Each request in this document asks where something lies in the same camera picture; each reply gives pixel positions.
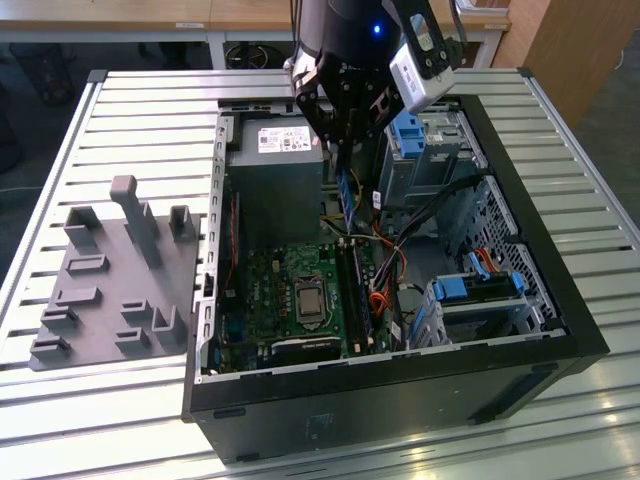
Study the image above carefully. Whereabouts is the wooden cabinet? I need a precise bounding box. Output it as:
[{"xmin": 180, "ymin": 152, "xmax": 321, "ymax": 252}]
[{"xmin": 492, "ymin": 0, "xmax": 640, "ymax": 129}]

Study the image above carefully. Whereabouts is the thin red wire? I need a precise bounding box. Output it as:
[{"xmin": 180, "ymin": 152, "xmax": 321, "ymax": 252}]
[{"xmin": 224, "ymin": 192, "xmax": 241, "ymax": 297}]

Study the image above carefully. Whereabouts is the CPU in silver socket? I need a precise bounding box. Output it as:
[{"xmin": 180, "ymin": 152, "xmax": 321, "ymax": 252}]
[{"xmin": 293, "ymin": 276, "xmax": 327, "ymax": 330}]

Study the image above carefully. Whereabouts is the blue disk carrier with disk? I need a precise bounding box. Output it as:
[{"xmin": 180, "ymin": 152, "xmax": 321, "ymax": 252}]
[{"xmin": 432, "ymin": 273, "xmax": 526, "ymax": 306}]

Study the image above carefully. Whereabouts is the grey power supply unit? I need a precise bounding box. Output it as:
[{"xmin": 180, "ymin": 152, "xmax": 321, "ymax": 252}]
[{"xmin": 227, "ymin": 119, "xmax": 326, "ymax": 242}]

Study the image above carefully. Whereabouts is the blue RAM stick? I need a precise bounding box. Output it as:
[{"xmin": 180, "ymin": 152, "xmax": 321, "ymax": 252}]
[{"xmin": 337, "ymin": 167, "xmax": 359, "ymax": 237}]

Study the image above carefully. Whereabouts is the black cable bundle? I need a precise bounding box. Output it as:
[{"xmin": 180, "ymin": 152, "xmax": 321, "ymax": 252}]
[{"xmin": 394, "ymin": 175, "xmax": 482, "ymax": 251}]

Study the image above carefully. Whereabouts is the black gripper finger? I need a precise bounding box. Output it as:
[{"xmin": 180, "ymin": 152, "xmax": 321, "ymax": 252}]
[
  {"xmin": 293, "ymin": 74, "xmax": 346, "ymax": 151},
  {"xmin": 344, "ymin": 87, "xmax": 404, "ymax": 151}
]

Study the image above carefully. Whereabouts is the metal drive cage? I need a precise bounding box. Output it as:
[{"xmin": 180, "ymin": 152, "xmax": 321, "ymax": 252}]
[{"xmin": 377, "ymin": 109, "xmax": 489, "ymax": 212}]

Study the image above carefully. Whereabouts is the orange wire bundle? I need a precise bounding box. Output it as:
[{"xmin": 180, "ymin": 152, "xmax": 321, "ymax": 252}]
[{"xmin": 369, "ymin": 292, "xmax": 397, "ymax": 322}]

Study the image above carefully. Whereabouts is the green motherboard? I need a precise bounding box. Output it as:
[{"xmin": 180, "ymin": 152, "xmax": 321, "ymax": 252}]
[{"xmin": 214, "ymin": 239, "xmax": 396, "ymax": 374}]

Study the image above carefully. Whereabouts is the yellow wire bundle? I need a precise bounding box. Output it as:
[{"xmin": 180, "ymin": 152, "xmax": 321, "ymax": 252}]
[{"xmin": 322, "ymin": 167, "xmax": 365, "ymax": 221}]

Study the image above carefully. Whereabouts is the wooden desk white frame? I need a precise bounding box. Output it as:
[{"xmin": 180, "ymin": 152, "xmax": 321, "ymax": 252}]
[{"xmin": 0, "ymin": 0, "xmax": 511, "ymax": 70}]

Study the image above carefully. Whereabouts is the tall blue disk carrier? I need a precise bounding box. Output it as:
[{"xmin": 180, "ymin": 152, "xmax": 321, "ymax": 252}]
[{"xmin": 392, "ymin": 112, "xmax": 427, "ymax": 159}]

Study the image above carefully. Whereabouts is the black graphics card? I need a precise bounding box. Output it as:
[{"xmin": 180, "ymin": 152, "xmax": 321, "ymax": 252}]
[{"xmin": 271, "ymin": 337, "xmax": 349, "ymax": 364}]

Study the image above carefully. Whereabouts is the grey parts rack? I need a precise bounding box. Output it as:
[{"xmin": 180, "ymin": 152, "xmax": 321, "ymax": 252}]
[{"xmin": 29, "ymin": 174, "xmax": 209, "ymax": 374}]

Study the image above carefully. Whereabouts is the metal disk bay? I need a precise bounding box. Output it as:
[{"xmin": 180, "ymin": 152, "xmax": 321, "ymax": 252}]
[{"xmin": 407, "ymin": 294, "xmax": 559, "ymax": 351}]

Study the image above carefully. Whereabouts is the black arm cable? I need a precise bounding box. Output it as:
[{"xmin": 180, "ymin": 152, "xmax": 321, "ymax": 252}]
[{"xmin": 290, "ymin": 0, "xmax": 304, "ymax": 57}]

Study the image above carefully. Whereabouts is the black PC case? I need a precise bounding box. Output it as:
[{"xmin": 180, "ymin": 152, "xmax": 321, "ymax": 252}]
[{"xmin": 179, "ymin": 92, "xmax": 611, "ymax": 464}]

